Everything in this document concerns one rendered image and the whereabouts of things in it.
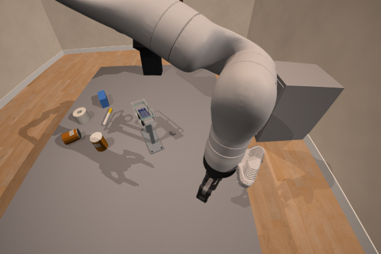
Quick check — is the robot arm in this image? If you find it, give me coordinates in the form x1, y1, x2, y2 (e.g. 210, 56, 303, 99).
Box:
56, 0, 277, 189

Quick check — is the blue block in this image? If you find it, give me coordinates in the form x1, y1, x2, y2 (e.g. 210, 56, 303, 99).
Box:
98, 90, 110, 108

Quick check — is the amber pill bottle with white cap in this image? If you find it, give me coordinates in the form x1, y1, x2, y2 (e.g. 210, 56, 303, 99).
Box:
90, 132, 108, 152

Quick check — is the orange pill bottle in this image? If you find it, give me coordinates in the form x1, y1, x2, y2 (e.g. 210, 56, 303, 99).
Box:
61, 128, 82, 145

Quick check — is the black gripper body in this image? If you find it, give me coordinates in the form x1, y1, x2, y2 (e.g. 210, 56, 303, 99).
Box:
203, 155, 236, 184

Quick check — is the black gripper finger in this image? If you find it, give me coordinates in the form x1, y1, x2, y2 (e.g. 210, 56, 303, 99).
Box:
196, 171, 222, 203

